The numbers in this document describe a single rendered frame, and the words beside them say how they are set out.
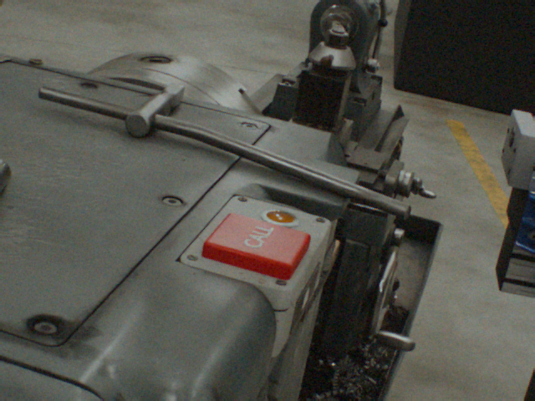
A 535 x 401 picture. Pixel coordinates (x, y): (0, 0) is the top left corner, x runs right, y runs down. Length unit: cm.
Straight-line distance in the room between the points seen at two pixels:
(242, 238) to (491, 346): 280
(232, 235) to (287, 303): 6
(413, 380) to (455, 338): 35
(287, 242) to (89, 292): 15
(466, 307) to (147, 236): 301
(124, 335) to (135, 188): 22
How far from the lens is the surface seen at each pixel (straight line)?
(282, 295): 70
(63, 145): 87
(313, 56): 179
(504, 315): 372
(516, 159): 170
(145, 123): 90
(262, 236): 73
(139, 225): 75
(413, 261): 258
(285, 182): 87
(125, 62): 121
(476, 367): 335
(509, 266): 176
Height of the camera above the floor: 156
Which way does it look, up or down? 22 degrees down
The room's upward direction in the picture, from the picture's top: 11 degrees clockwise
